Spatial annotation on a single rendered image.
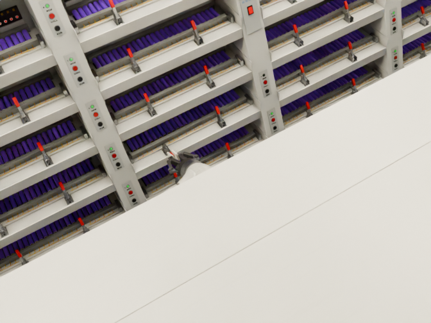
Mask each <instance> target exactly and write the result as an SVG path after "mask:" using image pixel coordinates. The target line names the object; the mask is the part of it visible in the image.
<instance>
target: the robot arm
mask: <svg viewBox="0 0 431 323"><path fill-rule="evenodd" d="M171 152H172V153H173V154H174V156H173V155H172V154H171V153H169V152H167V155H168V159H169V160H167V164H168V166H169V169H168V170H169V173H170V175H171V176H172V175H173V174H174V173H175V172H176V173H179V174H180V175H181V177H182V178H181V180H179V182H177V184H175V185H174V186H172V187H171V188H168V189H167V190H166V191H168V190H170V189H172V188H174V187H175V186H177V185H179V184H181V183H183V182H185V181H187V180H189V179H191V178H193V177H194V176H197V175H198V174H201V173H202V172H204V171H206V170H208V169H210V168H212V167H211V166H209V165H207V164H204V163H201V162H200V159H199V155H198V154H191V153H187V152H183V154H181V153H176V152H175V151H173V150H171ZM176 159H177V160H176ZM180 160H181V161H180ZM172 164H173V165H174V166H176V168H175V169H174V168H173V167H172ZM166 191H165V192H166Z"/></svg>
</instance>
